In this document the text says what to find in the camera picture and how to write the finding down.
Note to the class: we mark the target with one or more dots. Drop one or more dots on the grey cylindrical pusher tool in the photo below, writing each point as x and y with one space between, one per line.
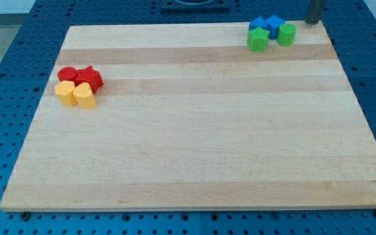
314 11

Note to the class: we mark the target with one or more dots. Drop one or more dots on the blue cube block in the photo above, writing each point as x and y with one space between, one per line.
273 23

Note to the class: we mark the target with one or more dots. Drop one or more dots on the green cylinder block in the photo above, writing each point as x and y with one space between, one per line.
286 34

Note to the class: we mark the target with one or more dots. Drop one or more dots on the blue moon block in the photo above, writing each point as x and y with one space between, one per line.
258 22

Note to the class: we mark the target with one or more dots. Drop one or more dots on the green star block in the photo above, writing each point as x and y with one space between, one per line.
257 39

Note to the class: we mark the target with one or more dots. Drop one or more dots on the wooden board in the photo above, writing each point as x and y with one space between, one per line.
189 118

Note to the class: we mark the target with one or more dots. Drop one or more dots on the red star block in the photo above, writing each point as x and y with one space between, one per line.
90 76

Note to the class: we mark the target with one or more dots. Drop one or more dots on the yellow heart block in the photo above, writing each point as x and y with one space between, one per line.
84 96

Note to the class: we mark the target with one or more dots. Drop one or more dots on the red cylinder block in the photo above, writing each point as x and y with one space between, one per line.
67 74

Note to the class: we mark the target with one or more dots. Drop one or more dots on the yellow hexagon block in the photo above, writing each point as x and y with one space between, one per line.
64 92

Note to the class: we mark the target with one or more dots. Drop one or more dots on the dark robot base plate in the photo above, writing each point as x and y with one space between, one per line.
194 5

